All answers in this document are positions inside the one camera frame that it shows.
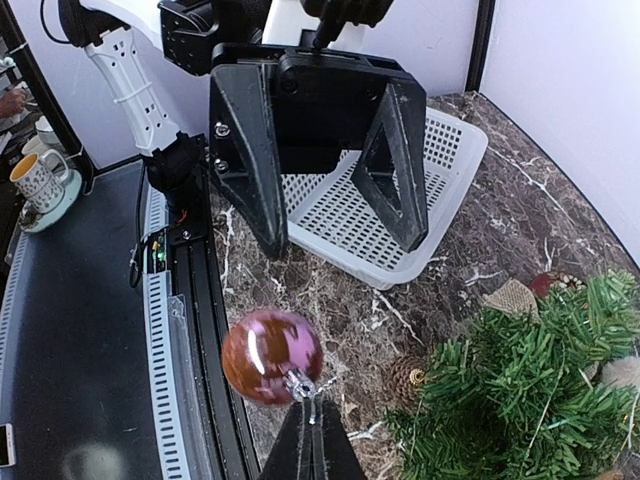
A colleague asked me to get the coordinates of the small potted christmas tree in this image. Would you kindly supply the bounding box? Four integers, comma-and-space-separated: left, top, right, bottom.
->
386, 271, 639, 479

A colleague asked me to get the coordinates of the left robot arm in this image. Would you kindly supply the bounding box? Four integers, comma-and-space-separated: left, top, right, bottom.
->
58, 1, 429, 257

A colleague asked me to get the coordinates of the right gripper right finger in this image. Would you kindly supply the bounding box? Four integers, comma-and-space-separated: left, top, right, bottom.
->
312, 397, 366, 480

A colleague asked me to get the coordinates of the brown pine cone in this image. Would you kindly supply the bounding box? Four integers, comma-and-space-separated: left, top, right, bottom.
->
383, 355, 426, 409

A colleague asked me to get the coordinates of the left black frame post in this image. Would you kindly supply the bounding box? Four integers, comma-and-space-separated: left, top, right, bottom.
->
465, 0, 497, 91

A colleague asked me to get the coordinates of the pink ball ornament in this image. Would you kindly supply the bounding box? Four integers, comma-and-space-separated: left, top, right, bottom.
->
221, 310, 324, 405

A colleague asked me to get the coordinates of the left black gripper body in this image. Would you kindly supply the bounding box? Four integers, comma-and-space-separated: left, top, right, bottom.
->
211, 43, 423, 174

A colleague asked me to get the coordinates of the patterned ceramic mug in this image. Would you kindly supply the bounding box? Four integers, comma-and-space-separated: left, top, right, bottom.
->
9, 149, 70, 214

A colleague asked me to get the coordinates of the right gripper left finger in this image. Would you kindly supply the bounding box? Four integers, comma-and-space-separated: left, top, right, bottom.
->
259, 399, 313, 480

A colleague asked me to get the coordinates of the white plastic basket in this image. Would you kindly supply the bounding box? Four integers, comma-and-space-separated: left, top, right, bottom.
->
282, 108, 488, 290

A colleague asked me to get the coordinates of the white cable duct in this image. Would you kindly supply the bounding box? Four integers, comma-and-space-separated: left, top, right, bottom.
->
142, 188, 191, 479

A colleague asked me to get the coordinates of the red floral plate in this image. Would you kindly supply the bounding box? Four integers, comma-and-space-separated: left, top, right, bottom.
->
529, 271, 586, 298

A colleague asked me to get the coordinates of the beige fluffy ornament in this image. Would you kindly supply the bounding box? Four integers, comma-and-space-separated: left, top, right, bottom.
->
601, 356, 640, 389

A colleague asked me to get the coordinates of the small seashell ornament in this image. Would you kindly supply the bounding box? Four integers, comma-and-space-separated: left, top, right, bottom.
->
482, 279, 539, 319

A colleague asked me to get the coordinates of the black front rail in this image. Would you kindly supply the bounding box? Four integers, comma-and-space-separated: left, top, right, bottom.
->
168, 167, 260, 479

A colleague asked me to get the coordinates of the pale green coaster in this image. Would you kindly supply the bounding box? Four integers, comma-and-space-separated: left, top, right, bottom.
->
18, 168, 84, 235

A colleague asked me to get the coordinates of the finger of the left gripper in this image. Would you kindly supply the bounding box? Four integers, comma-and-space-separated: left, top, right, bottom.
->
352, 82, 429, 252
209, 64, 288, 258

